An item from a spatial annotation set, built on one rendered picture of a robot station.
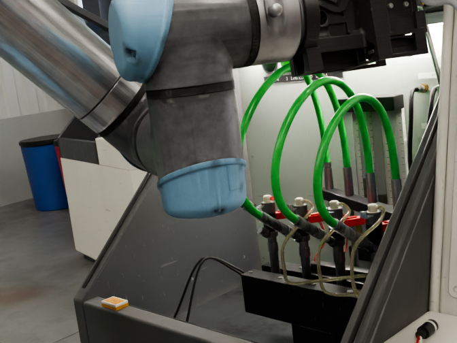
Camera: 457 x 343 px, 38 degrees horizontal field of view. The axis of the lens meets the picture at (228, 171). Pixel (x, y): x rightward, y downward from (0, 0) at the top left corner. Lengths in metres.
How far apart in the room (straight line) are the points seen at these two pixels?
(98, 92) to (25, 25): 0.09
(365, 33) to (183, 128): 0.19
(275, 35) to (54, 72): 0.21
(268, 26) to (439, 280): 0.66
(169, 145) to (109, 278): 0.94
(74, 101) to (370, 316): 0.55
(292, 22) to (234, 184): 0.14
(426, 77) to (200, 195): 0.90
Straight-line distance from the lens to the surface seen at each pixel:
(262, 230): 1.30
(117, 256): 1.47
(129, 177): 4.11
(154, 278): 1.54
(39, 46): 0.64
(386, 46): 0.61
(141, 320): 1.29
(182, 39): 0.53
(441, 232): 1.11
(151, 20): 0.52
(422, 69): 1.39
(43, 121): 8.56
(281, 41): 0.57
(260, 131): 1.68
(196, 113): 0.53
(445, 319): 1.09
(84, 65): 0.64
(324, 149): 1.04
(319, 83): 1.16
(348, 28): 0.61
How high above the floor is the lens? 1.41
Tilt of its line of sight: 10 degrees down
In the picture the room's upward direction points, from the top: 7 degrees counter-clockwise
